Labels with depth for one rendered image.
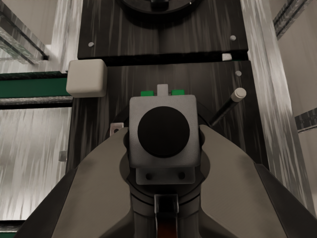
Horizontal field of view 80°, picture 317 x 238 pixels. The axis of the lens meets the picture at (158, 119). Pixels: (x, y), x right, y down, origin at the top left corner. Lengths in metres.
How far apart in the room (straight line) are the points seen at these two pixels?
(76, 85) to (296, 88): 0.38
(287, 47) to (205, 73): 0.25
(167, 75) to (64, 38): 0.17
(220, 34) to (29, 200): 0.36
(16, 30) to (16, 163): 0.19
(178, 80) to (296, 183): 0.19
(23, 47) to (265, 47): 0.33
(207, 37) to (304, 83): 0.23
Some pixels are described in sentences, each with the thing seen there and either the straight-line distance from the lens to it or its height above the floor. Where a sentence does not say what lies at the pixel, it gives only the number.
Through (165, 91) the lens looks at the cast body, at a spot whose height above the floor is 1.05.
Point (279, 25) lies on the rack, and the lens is 0.39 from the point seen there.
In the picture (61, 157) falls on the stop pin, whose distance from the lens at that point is 0.27.
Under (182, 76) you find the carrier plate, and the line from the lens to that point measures 0.26.
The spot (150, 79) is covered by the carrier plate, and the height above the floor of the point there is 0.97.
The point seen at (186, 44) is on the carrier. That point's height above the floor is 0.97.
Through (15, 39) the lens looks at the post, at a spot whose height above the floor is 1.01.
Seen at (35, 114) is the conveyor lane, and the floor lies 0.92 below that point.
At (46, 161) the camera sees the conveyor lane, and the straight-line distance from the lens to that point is 0.34.
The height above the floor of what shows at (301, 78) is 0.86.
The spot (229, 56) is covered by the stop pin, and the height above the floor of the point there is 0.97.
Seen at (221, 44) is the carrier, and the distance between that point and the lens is 0.30.
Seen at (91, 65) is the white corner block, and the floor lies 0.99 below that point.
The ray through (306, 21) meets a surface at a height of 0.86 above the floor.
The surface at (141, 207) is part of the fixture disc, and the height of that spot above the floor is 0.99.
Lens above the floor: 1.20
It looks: 74 degrees down
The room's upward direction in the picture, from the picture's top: 9 degrees counter-clockwise
